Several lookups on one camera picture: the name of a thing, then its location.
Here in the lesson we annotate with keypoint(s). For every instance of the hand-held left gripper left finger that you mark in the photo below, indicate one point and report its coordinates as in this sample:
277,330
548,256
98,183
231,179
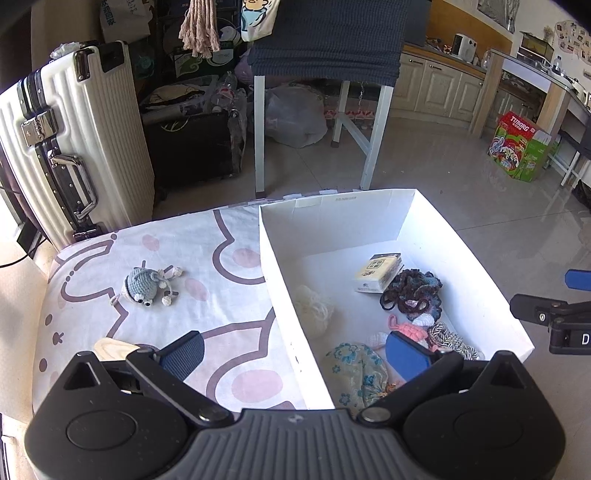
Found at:
182,355

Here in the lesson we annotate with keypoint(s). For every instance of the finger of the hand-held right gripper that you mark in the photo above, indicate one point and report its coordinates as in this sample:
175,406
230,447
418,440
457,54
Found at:
535,310
579,280

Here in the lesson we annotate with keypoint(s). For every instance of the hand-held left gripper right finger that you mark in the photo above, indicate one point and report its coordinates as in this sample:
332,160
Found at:
406,357

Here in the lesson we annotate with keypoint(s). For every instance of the pink crocheted piece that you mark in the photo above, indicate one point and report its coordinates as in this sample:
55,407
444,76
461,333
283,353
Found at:
406,330

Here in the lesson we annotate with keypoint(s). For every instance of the dark blue brown crocheted piece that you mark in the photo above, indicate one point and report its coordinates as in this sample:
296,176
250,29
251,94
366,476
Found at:
413,290

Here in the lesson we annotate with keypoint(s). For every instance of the small cream card box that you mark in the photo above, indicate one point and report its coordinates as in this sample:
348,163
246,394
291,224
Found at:
376,273

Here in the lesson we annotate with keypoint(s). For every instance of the cream yarn ball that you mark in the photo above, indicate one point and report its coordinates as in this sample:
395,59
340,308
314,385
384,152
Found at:
314,307

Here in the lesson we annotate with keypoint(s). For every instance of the white cardboard box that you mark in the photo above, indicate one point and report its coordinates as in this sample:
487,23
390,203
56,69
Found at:
332,226

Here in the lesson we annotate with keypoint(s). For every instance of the light wooden block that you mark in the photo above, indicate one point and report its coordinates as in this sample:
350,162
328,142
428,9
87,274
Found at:
111,348

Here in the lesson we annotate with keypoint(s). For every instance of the grey crocheted mouse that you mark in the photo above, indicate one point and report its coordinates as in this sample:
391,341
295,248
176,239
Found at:
141,284

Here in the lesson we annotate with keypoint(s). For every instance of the white pink printed bed sheet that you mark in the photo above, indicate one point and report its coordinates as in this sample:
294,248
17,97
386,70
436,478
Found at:
152,258

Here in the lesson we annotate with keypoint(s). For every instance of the white metal rack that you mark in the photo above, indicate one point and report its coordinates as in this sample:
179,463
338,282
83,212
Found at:
572,157

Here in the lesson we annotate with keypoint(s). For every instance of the green red printed carton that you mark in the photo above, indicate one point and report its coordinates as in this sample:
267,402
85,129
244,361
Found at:
519,145

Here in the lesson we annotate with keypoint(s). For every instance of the black case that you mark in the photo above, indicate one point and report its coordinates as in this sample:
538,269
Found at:
189,147

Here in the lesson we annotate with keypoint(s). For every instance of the wooden counter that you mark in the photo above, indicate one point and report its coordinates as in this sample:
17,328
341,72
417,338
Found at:
531,74

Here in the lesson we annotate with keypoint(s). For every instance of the cream kitchen cabinets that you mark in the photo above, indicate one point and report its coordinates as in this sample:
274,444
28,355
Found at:
443,87

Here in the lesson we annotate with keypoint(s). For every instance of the cream ribbed suitcase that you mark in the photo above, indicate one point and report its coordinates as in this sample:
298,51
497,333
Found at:
69,138

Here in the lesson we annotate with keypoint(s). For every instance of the pink patterned floor mat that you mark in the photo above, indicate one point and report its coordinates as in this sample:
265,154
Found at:
348,113

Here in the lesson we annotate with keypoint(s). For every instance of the white countertop appliance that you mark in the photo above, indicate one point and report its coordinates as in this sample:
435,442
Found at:
465,47

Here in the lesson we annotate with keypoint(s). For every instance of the grey plastic bag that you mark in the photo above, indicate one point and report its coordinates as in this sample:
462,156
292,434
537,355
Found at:
293,115

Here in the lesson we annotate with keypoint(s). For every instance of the clear plastic bottle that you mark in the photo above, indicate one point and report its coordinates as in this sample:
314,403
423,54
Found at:
227,90

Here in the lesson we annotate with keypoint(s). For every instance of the green patterned box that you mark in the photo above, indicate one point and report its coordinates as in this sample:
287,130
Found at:
198,64

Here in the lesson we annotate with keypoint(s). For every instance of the dark blue knitted cloth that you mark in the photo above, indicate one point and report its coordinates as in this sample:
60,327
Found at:
328,41

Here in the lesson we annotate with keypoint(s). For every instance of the pink tasselled cloth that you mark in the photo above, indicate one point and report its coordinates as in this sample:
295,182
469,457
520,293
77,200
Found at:
198,27

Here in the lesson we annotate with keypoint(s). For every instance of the white plastic bag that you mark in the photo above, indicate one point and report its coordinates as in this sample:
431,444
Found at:
124,18

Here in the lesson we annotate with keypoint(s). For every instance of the cartoon print tote bag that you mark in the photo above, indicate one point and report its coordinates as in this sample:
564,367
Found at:
256,18

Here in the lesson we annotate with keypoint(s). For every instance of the white table frame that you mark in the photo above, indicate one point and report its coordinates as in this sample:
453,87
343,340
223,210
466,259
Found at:
369,138

